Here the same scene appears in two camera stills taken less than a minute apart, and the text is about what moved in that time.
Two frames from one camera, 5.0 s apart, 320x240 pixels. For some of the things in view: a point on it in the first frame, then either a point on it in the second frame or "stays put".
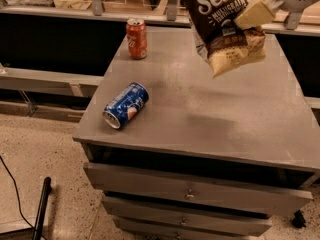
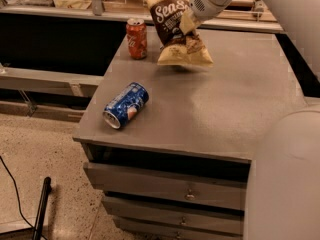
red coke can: [136, 33] stays put
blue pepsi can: [125, 105] stays put
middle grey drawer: [190, 215] stays put
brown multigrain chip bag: [213, 9] to [178, 47]
